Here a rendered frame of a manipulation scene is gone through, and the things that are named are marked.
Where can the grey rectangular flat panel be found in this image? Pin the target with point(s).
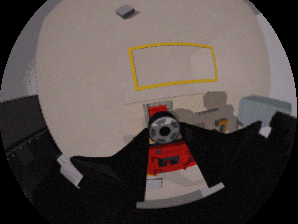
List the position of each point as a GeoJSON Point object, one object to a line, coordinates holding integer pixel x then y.
{"type": "Point", "coordinates": [153, 184]}

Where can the black and grey wheel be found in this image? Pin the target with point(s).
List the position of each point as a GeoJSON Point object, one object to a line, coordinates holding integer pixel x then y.
{"type": "Point", "coordinates": [163, 119]}

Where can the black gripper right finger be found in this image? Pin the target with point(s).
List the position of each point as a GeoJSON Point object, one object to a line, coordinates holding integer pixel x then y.
{"type": "Point", "coordinates": [213, 151]}

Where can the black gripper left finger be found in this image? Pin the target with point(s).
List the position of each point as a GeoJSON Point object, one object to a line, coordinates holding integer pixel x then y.
{"type": "Point", "coordinates": [127, 168]}

